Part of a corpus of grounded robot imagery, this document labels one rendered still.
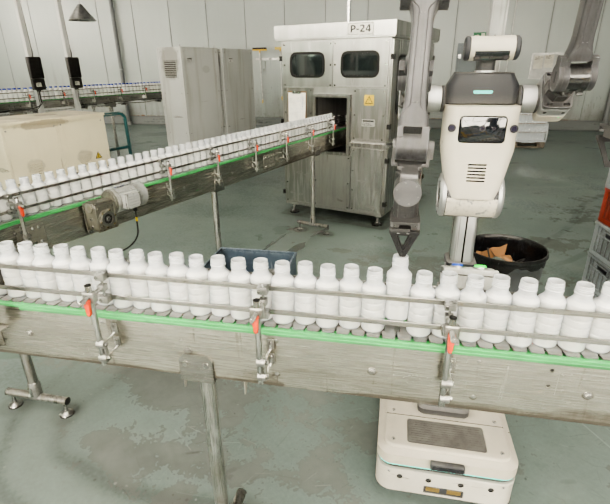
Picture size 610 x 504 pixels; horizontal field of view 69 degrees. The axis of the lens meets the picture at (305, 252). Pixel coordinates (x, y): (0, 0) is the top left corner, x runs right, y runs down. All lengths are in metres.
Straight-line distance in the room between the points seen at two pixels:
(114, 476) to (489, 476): 1.53
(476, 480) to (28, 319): 1.65
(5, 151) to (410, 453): 4.19
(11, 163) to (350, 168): 3.23
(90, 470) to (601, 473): 2.20
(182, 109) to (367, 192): 3.33
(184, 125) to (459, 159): 5.79
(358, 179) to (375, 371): 3.78
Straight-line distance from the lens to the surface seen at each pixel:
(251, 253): 1.79
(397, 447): 1.93
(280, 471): 2.16
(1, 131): 4.88
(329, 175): 4.97
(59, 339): 1.51
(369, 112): 4.68
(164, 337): 1.31
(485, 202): 1.66
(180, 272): 1.22
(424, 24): 1.12
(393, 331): 1.17
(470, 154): 1.60
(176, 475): 2.22
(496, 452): 2.00
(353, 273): 1.09
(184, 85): 6.97
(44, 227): 2.44
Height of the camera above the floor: 1.62
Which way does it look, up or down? 23 degrees down
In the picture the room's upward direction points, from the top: 1 degrees counter-clockwise
